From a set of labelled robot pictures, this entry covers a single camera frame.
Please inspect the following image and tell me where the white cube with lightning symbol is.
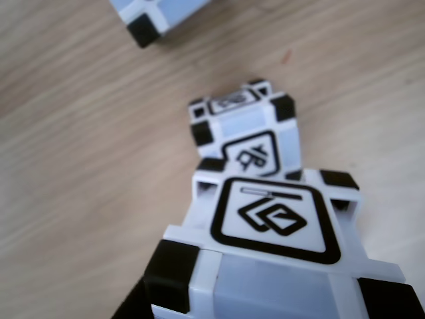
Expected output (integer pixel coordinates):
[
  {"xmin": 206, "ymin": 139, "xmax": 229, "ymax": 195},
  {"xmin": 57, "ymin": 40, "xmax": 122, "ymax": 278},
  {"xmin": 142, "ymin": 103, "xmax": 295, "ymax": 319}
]
[{"xmin": 108, "ymin": 0, "xmax": 213, "ymax": 49}]

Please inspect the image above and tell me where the white cube with lamp symbol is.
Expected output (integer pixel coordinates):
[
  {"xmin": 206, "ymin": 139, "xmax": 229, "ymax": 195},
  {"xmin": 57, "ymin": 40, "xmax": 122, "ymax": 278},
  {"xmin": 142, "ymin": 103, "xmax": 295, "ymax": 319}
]
[{"xmin": 187, "ymin": 78, "xmax": 303, "ymax": 182}]

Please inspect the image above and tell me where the white cube with double-diamond symbol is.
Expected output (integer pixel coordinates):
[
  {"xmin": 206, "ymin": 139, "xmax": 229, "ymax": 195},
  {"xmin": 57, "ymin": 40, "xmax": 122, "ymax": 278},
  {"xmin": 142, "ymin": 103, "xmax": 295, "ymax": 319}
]
[{"xmin": 142, "ymin": 158, "xmax": 425, "ymax": 319}]

